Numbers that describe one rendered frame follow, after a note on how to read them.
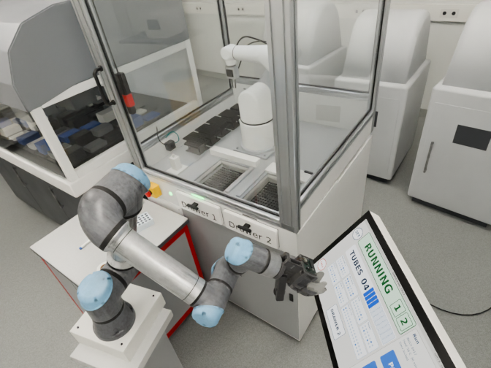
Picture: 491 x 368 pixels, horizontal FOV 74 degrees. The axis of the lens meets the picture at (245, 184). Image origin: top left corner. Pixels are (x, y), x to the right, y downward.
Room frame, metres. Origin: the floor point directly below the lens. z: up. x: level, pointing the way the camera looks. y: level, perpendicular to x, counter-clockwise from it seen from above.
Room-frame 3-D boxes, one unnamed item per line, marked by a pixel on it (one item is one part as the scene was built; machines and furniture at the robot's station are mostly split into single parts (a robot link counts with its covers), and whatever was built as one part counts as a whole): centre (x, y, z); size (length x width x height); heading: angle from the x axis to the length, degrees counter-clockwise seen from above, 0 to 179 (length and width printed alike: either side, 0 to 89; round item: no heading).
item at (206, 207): (1.26, 0.25, 0.87); 0.29 x 0.02 x 0.11; 50
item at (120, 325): (0.71, 0.56, 0.89); 0.15 x 0.15 x 0.10
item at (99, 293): (0.71, 0.55, 1.00); 0.13 x 0.12 x 0.14; 155
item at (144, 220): (1.31, 0.59, 0.78); 0.12 x 0.08 x 0.04; 122
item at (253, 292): (1.60, -0.10, 0.40); 1.03 x 0.95 x 0.80; 50
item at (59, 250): (1.29, 0.76, 0.38); 0.62 x 0.58 x 0.76; 50
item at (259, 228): (1.06, 0.01, 0.87); 0.29 x 0.02 x 0.11; 50
